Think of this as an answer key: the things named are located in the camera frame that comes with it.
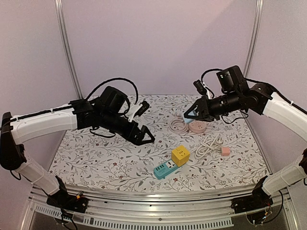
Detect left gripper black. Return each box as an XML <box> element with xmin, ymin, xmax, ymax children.
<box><xmin>100</xmin><ymin>110</ymin><xmax>156</xmax><ymax>146</ymax></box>

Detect blue charger cube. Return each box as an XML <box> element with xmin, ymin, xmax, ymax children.
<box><xmin>183</xmin><ymin>117</ymin><xmax>194</xmax><ymax>124</ymax></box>

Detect yellow cube socket adapter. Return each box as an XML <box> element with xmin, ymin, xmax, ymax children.
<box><xmin>171</xmin><ymin>145</ymin><xmax>190</xmax><ymax>167</ymax></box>

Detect teal power strip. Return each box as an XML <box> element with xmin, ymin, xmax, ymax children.
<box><xmin>153</xmin><ymin>159</ymin><xmax>181</xmax><ymax>180</ymax></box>

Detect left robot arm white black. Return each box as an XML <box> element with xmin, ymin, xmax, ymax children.
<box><xmin>0</xmin><ymin>86</ymin><xmax>155</xmax><ymax>208</ymax></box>

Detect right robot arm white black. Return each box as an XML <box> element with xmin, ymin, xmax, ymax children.
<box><xmin>184</xmin><ymin>66</ymin><xmax>307</xmax><ymax>209</ymax></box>

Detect pink round power strip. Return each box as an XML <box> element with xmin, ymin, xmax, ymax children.
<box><xmin>188</xmin><ymin>120</ymin><xmax>207</xmax><ymax>134</ymax></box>

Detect pink charger cube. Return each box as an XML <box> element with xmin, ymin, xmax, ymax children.
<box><xmin>220</xmin><ymin>147</ymin><xmax>231</xmax><ymax>156</ymax></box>

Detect floral table mat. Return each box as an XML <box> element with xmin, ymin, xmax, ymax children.
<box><xmin>49</xmin><ymin>95</ymin><xmax>270</xmax><ymax>193</ymax></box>

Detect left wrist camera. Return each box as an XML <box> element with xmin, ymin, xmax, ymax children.
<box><xmin>126</xmin><ymin>101</ymin><xmax>150</xmax><ymax>122</ymax></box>

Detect white power strip cable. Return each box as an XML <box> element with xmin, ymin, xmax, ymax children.
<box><xmin>191</xmin><ymin>134</ymin><xmax>222</xmax><ymax>158</ymax></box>

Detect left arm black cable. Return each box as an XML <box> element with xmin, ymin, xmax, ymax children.
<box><xmin>83</xmin><ymin>77</ymin><xmax>140</xmax><ymax>137</ymax></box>

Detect aluminium front rail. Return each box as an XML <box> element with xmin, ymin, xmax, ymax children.
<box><xmin>21</xmin><ymin>185</ymin><xmax>299</xmax><ymax>230</ymax></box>

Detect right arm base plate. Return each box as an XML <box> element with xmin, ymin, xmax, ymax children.
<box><xmin>231</xmin><ymin>194</ymin><xmax>273</xmax><ymax>214</ymax></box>

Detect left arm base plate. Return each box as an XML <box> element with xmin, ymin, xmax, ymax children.
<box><xmin>47</xmin><ymin>190</ymin><xmax>89</xmax><ymax>213</ymax></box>

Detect right aluminium corner post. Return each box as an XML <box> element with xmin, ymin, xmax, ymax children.
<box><xmin>243</xmin><ymin>0</ymin><xmax>264</xmax><ymax>78</ymax></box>

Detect aluminium corner post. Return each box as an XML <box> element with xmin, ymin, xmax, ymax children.
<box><xmin>243</xmin><ymin>0</ymin><xmax>264</xmax><ymax>78</ymax></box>
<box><xmin>54</xmin><ymin>0</ymin><xmax>83</xmax><ymax>99</ymax></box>

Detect left aluminium corner post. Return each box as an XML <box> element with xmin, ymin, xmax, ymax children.
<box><xmin>54</xmin><ymin>0</ymin><xmax>83</xmax><ymax>99</ymax></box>

